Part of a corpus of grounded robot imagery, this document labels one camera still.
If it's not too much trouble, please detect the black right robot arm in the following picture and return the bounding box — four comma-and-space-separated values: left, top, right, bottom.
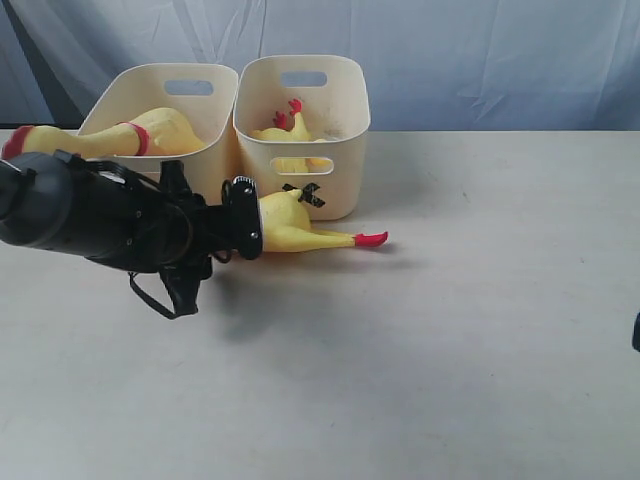
631, 313, 640, 352

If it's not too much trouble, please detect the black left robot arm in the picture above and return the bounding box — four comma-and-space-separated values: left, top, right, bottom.
1, 150, 236, 320

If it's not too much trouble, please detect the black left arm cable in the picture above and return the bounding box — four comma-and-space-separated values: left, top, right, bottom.
127, 269, 179, 321

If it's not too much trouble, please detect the whole rubber chicken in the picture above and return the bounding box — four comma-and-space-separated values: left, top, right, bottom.
1, 107, 206, 160
259, 188, 389, 253

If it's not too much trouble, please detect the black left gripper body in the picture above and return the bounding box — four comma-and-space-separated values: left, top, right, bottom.
160, 160, 235, 285

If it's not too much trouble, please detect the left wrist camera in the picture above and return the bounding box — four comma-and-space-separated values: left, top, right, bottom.
221, 176, 263, 260

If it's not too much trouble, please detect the cream bin marked O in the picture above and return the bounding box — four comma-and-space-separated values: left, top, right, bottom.
78, 63, 240, 204

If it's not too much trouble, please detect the cream bin marked X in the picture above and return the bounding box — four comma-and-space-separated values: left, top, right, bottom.
233, 54, 370, 220

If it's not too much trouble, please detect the headless rubber chicken body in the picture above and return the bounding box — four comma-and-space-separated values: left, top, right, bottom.
250, 98, 332, 174

